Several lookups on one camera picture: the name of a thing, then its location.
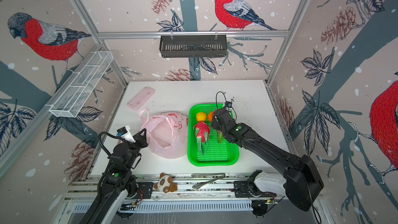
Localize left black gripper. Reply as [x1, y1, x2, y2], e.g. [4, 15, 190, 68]
[125, 128, 148, 170]

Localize orange fruit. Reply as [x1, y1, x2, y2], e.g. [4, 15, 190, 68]
[207, 112, 214, 122]

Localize red dragon fruit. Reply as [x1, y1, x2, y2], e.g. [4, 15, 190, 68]
[216, 130, 223, 144]
[194, 121, 210, 154]

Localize yellow fruit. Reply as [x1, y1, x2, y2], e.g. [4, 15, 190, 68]
[196, 112, 207, 122]

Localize green plastic basket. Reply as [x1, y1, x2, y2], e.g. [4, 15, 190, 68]
[187, 103, 239, 167]

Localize pink plastic bag with fruit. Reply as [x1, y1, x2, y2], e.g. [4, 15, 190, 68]
[138, 109, 189, 159]

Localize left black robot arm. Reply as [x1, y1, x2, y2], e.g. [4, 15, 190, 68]
[80, 129, 148, 224]

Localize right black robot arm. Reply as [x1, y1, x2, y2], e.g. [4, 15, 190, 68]
[211, 107, 324, 211]

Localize panda plush toy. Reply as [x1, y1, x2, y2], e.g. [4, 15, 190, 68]
[153, 173, 178, 194]

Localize pink rectangular lid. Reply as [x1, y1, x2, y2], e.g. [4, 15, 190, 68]
[127, 87, 155, 111]

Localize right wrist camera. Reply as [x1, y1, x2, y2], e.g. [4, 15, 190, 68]
[224, 101, 233, 110]

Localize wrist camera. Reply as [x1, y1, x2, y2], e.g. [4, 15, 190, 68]
[224, 101, 233, 110]
[117, 125, 135, 143]

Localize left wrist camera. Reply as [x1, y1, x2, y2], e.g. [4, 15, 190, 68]
[117, 125, 135, 143]

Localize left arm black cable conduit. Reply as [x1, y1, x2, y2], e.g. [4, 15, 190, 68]
[98, 132, 122, 162]

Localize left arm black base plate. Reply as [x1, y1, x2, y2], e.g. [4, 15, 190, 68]
[134, 181, 154, 200]

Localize metal tongs on rail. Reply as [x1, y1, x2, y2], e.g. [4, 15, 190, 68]
[191, 173, 226, 189]

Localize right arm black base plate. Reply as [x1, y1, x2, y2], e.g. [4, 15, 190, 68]
[232, 181, 277, 199]

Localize white wire mesh shelf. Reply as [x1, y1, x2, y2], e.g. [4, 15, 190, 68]
[49, 51, 114, 118]

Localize black hanging wall basket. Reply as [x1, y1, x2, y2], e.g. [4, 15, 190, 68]
[159, 35, 227, 58]

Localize aluminium horizontal frame bar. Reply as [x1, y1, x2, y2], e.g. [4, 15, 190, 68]
[97, 30, 290, 40]

